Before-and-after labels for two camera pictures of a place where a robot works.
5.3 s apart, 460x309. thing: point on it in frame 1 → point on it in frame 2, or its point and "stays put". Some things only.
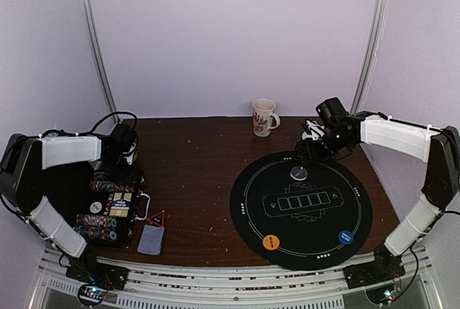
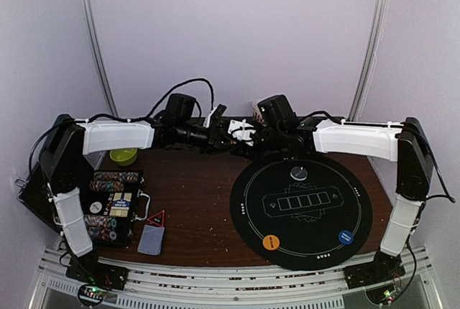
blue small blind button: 346,237 stays put
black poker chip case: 116,203 stays put
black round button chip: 298,173 stays put
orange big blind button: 271,242 stays put
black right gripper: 306,149 → 255,140
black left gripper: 131,178 → 213,144
